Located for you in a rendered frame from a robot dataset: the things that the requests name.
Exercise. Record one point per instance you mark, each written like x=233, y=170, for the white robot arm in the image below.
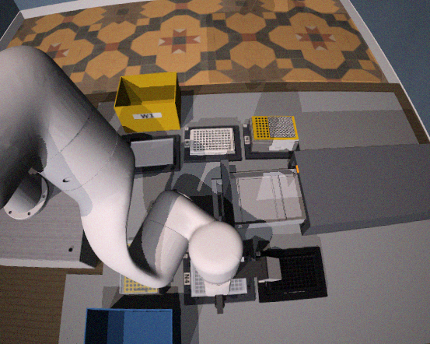
x=47, y=123

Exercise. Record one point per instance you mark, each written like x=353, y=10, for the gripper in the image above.
x=218, y=292

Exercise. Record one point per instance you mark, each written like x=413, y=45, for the blue bin with label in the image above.
x=131, y=326

